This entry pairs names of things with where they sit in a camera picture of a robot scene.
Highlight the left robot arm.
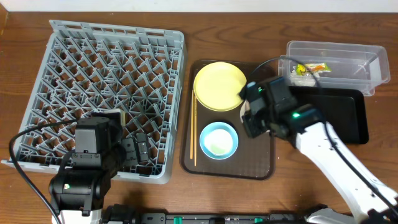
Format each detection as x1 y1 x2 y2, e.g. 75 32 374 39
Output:
49 116 149 223

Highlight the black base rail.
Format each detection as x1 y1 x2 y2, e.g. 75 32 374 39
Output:
99 204 331 224

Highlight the clear plastic bin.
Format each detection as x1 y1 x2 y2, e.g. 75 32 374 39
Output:
278 40 391 96

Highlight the yellow green snack wrapper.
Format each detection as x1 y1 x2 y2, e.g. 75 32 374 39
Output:
295 63 332 76

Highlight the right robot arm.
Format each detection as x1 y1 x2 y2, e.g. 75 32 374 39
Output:
239 80 397 223

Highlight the white bowl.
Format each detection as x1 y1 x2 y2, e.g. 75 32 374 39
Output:
239 100 250 123

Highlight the brown serving tray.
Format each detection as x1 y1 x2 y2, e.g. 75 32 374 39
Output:
181 60 275 180

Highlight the wooden chopstick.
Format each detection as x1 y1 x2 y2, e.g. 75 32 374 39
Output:
190 90 195 160
193 94 197 167

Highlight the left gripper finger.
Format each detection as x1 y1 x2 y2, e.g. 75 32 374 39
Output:
136 133 149 162
121 138 137 167

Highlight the yellow plate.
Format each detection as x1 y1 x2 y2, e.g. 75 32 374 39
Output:
193 62 247 112

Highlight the white paper cup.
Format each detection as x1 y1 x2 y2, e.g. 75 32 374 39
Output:
205 129 233 156

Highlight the white tissue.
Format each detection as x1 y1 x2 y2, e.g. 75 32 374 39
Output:
290 70 316 87

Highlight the blue bowl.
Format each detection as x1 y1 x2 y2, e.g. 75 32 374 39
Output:
200 121 239 160

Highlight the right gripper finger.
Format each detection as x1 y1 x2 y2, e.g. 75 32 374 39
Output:
238 82 260 103
242 111 269 138

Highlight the black bin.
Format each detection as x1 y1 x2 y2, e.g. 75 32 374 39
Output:
290 86 369 144

